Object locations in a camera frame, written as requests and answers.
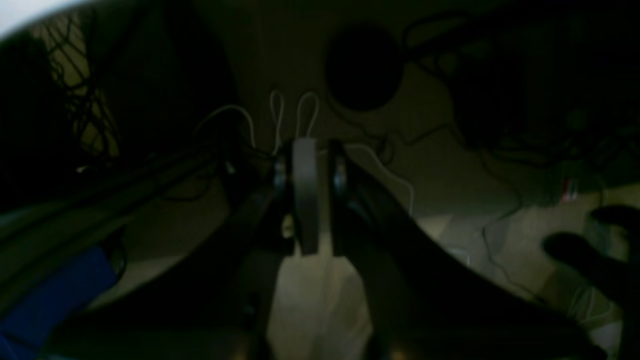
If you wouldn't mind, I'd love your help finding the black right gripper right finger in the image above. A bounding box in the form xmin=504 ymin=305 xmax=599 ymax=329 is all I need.
xmin=327 ymin=142 xmax=607 ymax=360

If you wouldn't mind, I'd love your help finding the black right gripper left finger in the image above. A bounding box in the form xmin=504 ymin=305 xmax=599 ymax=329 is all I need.
xmin=46 ymin=138 xmax=320 ymax=360

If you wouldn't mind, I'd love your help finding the blue box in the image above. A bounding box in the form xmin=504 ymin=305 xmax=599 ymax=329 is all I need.
xmin=0 ymin=246 xmax=118 ymax=360

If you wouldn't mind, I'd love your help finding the black office chair base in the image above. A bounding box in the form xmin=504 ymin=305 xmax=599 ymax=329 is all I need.
xmin=542 ymin=205 xmax=640 ymax=313

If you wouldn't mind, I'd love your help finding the black round floor object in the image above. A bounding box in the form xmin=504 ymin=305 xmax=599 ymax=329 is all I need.
xmin=324 ymin=23 xmax=403 ymax=112

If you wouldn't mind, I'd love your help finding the black cable on floor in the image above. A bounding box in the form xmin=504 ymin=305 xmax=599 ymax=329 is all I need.
xmin=400 ymin=120 xmax=551 ymax=306

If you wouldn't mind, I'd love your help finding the white looped cable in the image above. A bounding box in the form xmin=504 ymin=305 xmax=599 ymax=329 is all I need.
xmin=192 ymin=91 xmax=321 ymax=156

